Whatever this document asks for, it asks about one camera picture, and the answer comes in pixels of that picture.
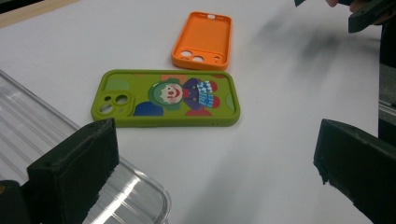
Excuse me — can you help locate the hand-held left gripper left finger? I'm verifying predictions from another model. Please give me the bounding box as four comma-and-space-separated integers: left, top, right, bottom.
26, 117, 120, 224

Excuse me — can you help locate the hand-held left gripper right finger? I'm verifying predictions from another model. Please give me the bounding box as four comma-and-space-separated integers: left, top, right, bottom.
313, 118, 396, 224

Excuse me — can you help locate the clear plastic rack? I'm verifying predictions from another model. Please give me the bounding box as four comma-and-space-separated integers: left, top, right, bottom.
0, 69, 172, 224

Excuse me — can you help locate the green clown print phone case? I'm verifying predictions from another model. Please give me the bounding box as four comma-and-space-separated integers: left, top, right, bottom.
90, 68, 241, 128

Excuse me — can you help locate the orange phone case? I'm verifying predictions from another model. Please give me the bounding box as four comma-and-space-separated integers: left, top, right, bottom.
171, 11, 233, 72

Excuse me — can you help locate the aluminium rail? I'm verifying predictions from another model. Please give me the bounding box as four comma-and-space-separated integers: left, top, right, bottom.
377, 100, 396, 126

